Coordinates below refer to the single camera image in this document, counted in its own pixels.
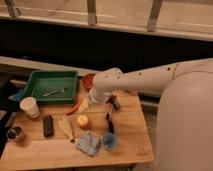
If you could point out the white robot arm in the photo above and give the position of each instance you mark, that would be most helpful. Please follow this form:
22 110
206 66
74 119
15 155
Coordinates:
184 140

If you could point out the blue measuring scoop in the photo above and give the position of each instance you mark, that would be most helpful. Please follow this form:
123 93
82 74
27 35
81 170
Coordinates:
109 141

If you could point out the bunch of dark grapes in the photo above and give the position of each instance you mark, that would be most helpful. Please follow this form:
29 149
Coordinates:
112 99

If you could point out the red bowl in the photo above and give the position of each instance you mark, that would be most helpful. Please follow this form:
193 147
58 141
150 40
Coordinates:
87 81

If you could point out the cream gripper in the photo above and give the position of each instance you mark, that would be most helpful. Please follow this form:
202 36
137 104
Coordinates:
94 97

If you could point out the white paper cup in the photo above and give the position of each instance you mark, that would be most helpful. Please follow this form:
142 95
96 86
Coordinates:
30 107

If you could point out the green plastic tray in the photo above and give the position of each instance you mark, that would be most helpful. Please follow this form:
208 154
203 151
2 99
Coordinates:
41 82

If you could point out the black rectangular remote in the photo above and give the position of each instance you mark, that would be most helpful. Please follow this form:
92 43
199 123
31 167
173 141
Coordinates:
48 129

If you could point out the small metal cup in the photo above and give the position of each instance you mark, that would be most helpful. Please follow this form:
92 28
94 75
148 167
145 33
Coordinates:
16 134

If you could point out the blue object at tray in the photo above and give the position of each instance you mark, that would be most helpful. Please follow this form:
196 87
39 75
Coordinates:
17 96

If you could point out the yellow banana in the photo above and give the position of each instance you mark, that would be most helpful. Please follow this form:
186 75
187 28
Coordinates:
66 127

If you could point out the crumpled blue cloth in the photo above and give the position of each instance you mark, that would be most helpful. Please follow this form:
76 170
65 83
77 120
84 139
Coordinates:
89 144

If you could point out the yellow red apple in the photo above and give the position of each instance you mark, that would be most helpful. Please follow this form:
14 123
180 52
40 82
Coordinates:
83 122

